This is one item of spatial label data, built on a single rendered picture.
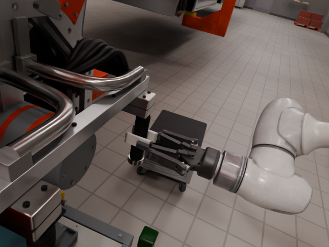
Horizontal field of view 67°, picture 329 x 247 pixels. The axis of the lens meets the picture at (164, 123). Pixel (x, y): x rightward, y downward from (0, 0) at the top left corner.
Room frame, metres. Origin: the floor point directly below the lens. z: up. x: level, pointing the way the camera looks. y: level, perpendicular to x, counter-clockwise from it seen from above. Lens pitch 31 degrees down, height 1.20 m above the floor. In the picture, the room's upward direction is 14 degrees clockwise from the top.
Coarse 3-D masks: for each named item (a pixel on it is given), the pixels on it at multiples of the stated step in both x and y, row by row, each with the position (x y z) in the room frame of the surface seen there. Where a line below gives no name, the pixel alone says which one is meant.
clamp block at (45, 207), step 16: (32, 192) 0.19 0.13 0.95; (48, 192) 0.20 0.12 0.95; (16, 208) 0.17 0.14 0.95; (32, 208) 0.17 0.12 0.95; (48, 208) 0.18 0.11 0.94; (0, 224) 0.17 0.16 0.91; (16, 224) 0.16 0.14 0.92; (32, 224) 0.16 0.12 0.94; (48, 224) 0.18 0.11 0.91; (32, 240) 0.16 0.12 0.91
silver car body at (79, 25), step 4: (84, 4) 1.33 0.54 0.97; (84, 8) 1.33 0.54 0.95; (80, 12) 1.28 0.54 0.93; (84, 12) 1.34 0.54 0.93; (80, 16) 1.29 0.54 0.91; (84, 16) 1.36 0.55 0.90; (80, 20) 1.29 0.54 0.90; (76, 24) 1.25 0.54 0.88; (80, 24) 1.29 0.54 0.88; (76, 28) 1.25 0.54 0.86; (80, 28) 1.29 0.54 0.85; (80, 32) 1.29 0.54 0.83
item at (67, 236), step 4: (56, 224) 0.65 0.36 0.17; (60, 224) 0.64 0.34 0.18; (64, 228) 0.64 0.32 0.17; (68, 228) 0.64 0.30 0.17; (68, 232) 0.64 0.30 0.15; (72, 232) 0.64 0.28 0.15; (76, 232) 0.63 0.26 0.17; (64, 236) 0.62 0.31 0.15; (68, 236) 0.62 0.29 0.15; (72, 236) 0.61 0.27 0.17; (76, 236) 0.63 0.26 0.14; (64, 240) 0.60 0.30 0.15; (68, 240) 0.60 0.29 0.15; (72, 240) 0.60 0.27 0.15; (76, 240) 0.63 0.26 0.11; (60, 244) 0.58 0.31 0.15; (64, 244) 0.58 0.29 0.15; (68, 244) 0.57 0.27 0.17; (72, 244) 0.60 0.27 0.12
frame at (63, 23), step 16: (0, 0) 0.39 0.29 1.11; (16, 0) 0.42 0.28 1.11; (32, 0) 0.45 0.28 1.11; (48, 0) 0.49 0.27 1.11; (0, 16) 0.39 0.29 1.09; (16, 16) 0.42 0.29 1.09; (32, 16) 0.45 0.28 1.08; (48, 16) 0.49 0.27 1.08; (64, 16) 0.54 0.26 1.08; (48, 32) 0.55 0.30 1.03; (64, 32) 0.54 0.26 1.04; (64, 48) 0.60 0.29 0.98; (80, 96) 0.62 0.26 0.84
